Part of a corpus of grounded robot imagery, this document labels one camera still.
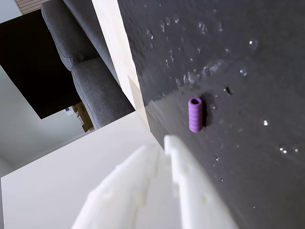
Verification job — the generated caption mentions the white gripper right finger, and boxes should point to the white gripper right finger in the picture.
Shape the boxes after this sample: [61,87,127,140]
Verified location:
[163,135,240,229]

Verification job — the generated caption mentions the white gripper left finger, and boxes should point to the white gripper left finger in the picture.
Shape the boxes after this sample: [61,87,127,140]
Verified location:
[71,144,183,229]

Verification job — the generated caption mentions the purple ribbed pen grip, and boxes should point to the purple ribbed pen grip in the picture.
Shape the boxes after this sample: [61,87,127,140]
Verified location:
[188,97,204,133]

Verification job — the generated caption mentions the brown cardboard box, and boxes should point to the brown cardboard box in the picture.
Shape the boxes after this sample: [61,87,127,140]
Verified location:
[72,102,96,133]

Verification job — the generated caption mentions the grey fabric sofa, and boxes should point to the grey fabric sofa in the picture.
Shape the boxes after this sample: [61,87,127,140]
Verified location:
[41,0,136,130]

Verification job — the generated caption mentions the black glossy table mat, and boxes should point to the black glossy table mat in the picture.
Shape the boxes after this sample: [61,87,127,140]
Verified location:
[118,0,305,229]

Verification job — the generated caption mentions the light wooden board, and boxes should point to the light wooden board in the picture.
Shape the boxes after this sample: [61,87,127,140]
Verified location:
[91,0,150,131]

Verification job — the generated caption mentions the black flat panel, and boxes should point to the black flat panel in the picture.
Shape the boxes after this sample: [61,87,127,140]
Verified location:
[0,9,83,120]

